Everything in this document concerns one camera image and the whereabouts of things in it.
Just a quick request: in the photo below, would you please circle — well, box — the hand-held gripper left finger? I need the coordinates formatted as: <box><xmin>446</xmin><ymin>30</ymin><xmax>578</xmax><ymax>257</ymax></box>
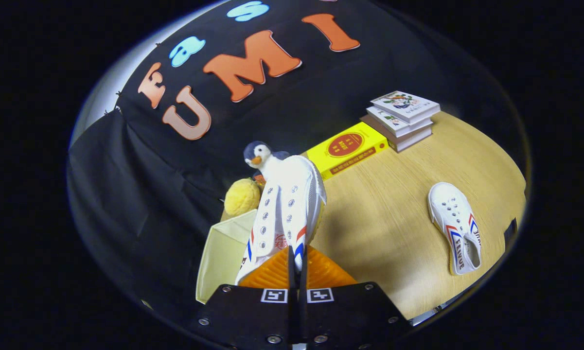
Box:
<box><xmin>189</xmin><ymin>245</ymin><xmax>301</xmax><ymax>348</ymax></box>

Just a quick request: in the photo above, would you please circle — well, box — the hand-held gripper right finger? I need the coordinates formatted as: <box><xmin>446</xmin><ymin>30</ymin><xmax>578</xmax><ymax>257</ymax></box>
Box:
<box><xmin>299</xmin><ymin>245</ymin><xmax>414</xmax><ymax>350</ymax></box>

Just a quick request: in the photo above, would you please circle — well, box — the brown fabric storage box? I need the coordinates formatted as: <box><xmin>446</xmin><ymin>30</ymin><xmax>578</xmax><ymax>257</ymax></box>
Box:
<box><xmin>195</xmin><ymin>209</ymin><xmax>258</xmax><ymax>304</ymax></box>

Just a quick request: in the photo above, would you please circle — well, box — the white canvas shoe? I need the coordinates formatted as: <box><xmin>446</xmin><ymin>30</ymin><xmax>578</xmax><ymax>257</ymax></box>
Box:
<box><xmin>427</xmin><ymin>182</ymin><xmax>482</xmax><ymax>276</ymax></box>
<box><xmin>234</xmin><ymin>155</ymin><xmax>327</xmax><ymax>286</ymax></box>

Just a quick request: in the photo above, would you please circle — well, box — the yellow plush bun toy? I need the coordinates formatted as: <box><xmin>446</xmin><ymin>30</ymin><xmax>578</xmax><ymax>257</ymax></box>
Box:
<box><xmin>224</xmin><ymin>178</ymin><xmax>262</xmax><ymax>217</ymax></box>

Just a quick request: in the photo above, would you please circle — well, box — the penguin plush toy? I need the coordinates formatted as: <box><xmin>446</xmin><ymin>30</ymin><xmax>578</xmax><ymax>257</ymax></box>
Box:
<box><xmin>243</xmin><ymin>141</ymin><xmax>291</xmax><ymax>188</ymax></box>

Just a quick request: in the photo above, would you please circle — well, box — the yellow book with red circle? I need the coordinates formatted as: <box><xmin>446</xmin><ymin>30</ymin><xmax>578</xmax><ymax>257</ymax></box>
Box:
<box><xmin>305</xmin><ymin>122</ymin><xmax>389</xmax><ymax>181</ymax></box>

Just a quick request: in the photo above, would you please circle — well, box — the white paperback book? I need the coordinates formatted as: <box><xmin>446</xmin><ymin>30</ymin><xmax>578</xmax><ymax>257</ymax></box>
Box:
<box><xmin>366</xmin><ymin>107</ymin><xmax>434</xmax><ymax>138</ymax></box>

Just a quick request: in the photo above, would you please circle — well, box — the white illustrated cover book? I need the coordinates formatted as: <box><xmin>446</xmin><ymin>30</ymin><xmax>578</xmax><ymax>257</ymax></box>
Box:
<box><xmin>370</xmin><ymin>90</ymin><xmax>441</xmax><ymax>124</ymax></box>

